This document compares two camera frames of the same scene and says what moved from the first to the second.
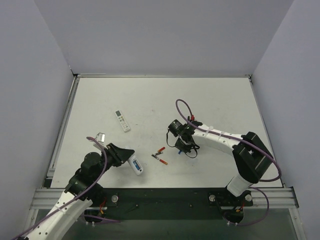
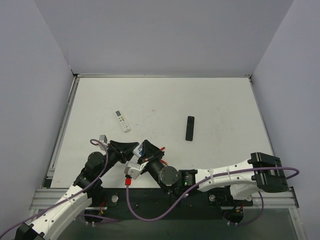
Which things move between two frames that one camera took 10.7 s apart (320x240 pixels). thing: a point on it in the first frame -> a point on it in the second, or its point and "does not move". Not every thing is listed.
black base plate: x=113 y=204 does not move
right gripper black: x=182 y=141 -> x=152 y=157
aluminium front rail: x=46 y=198 does not move
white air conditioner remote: x=122 y=121 does not move
